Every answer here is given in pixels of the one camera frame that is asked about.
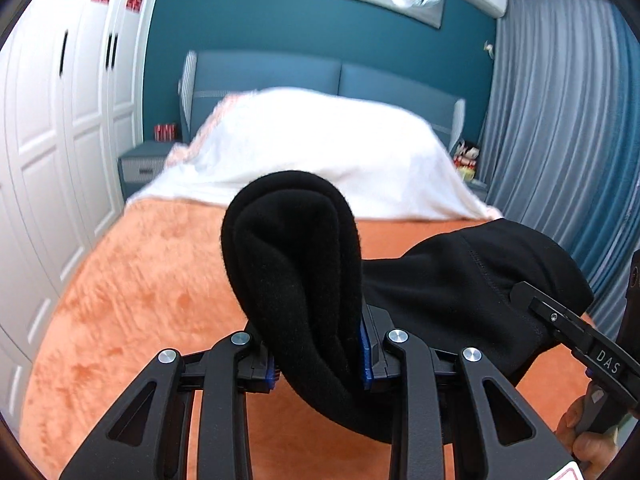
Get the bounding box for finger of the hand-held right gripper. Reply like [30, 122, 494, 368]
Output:
[510, 281, 640, 403]

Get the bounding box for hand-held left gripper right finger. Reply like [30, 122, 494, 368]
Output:
[357, 305, 586, 480]

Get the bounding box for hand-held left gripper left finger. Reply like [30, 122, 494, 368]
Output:
[59, 331, 276, 480]

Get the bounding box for black pants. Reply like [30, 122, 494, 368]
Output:
[221, 170, 596, 445]

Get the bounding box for person's right hand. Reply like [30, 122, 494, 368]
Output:
[555, 397, 622, 480]

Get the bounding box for orange plush blanket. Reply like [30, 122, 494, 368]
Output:
[19, 195, 621, 480]

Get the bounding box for pair of dolls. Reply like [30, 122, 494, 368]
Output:
[452, 140, 482, 168]

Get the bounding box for grey-blue curtain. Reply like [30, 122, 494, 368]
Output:
[482, 0, 640, 331]

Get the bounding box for grey-blue nightstand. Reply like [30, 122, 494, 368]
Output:
[117, 141, 188, 183]

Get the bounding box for blue bed headboard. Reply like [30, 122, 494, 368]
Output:
[179, 50, 467, 146]

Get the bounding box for white wardrobe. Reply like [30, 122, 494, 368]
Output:
[0, 0, 171, 396]

